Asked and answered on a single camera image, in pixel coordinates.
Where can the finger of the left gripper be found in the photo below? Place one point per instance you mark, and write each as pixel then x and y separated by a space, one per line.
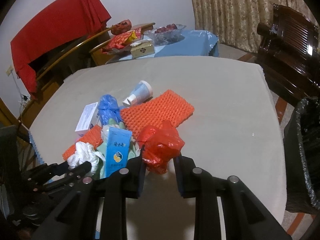
pixel 46 172
pixel 75 173

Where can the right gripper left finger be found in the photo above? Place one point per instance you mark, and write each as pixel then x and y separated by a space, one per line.
pixel 125 183

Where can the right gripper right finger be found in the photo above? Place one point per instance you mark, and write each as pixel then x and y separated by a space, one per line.
pixel 195 182

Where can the small orange foam net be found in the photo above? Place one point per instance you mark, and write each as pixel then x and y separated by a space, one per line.
pixel 93 137

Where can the white medicine box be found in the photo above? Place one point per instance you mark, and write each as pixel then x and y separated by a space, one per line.
pixel 88 119

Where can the red plastic bag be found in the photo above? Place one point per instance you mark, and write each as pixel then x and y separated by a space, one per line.
pixel 159 146

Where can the blue plastic bag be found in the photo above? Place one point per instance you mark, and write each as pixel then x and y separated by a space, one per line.
pixel 108 109

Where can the large orange foam net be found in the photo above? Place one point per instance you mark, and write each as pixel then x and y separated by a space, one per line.
pixel 169 106

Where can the crushed blue paper cup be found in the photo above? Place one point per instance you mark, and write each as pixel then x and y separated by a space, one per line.
pixel 141 93

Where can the black trash bin bag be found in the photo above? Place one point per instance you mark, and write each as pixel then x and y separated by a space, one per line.
pixel 301 146

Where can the red snack bags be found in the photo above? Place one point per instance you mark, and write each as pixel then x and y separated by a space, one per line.
pixel 122 40

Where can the gold tissue box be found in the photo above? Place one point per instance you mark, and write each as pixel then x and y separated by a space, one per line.
pixel 142 48

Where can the blue tablecloth side table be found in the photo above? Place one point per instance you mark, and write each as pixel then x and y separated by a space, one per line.
pixel 192 43

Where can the red crumpled bag on chair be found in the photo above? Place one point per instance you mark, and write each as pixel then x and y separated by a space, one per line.
pixel 121 27

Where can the glass fruit bowl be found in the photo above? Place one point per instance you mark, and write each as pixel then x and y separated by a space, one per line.
pixel 162 36

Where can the red cloth cover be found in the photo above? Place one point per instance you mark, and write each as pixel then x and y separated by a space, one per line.
pixel 58 23

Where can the dark wooden armchair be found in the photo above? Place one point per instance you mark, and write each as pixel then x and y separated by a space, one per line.
pixel 288 54

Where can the patterned beige curtain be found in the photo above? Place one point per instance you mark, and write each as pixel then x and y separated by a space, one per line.
pixel 235 21

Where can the wooden chair frame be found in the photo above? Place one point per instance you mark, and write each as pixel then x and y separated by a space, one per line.
pixel 84 52

